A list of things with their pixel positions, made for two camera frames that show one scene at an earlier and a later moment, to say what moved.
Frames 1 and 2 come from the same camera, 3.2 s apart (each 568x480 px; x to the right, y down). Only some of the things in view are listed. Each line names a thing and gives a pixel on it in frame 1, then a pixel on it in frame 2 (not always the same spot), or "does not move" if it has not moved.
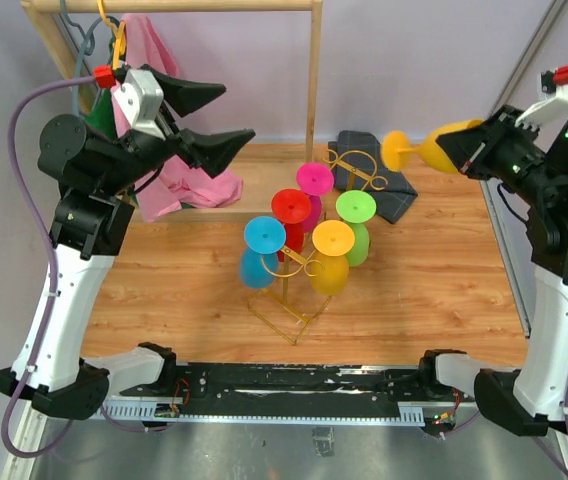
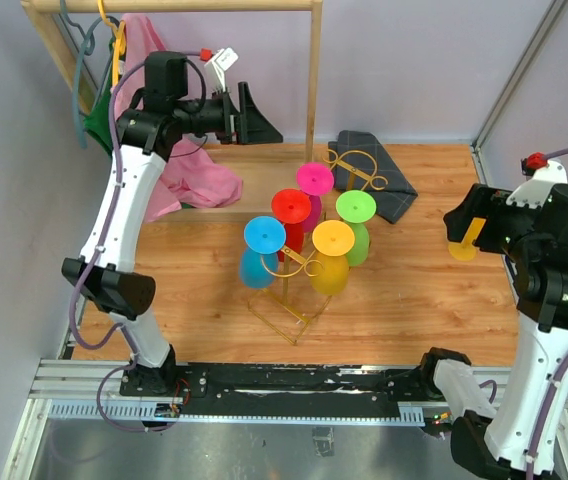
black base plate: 287,388 does not move
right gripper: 470,148 to 483,201
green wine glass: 356,207 does not move
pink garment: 166,190 does not move
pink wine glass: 314,180 does not move
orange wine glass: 396,149 to 466,249
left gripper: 213,153 to 253,127
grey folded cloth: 359,165 does not move
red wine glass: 291,207 does not move
